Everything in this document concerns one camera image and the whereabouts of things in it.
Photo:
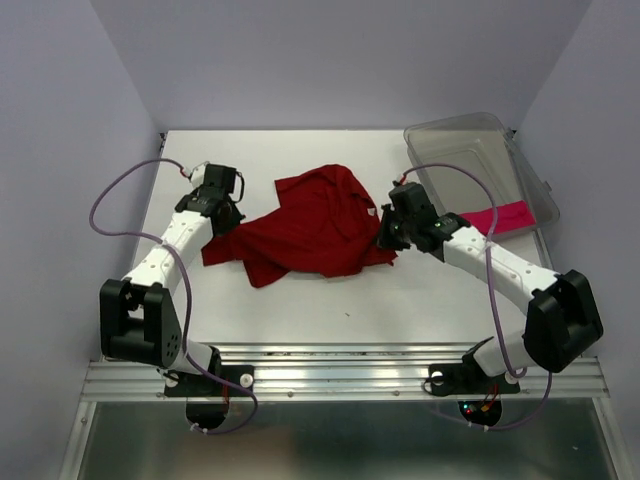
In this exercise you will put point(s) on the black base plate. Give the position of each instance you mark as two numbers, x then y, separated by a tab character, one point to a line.
185	385
446	379

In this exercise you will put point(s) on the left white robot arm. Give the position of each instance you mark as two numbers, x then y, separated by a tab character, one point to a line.
138	319

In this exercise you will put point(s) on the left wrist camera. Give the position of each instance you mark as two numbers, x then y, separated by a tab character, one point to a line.
197	174

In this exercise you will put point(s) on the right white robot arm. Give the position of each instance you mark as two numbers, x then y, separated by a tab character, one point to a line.
561	316

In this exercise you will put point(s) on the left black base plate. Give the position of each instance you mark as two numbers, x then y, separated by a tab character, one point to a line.
185	385

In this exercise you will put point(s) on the aluminium rail frame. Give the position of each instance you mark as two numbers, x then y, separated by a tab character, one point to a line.
354	411

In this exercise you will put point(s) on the pink rolled t shirt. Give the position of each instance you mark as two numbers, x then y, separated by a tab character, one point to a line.
511	217

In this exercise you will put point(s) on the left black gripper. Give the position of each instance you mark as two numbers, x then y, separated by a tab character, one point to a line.
234	218

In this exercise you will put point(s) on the dark red t shirt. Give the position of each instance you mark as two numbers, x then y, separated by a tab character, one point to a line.
326	224

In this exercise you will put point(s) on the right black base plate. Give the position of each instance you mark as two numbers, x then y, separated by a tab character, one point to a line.
446	379

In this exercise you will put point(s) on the clear plastic bin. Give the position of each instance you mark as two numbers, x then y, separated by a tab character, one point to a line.
471	163

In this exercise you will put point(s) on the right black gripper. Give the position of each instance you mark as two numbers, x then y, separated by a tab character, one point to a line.
385	240

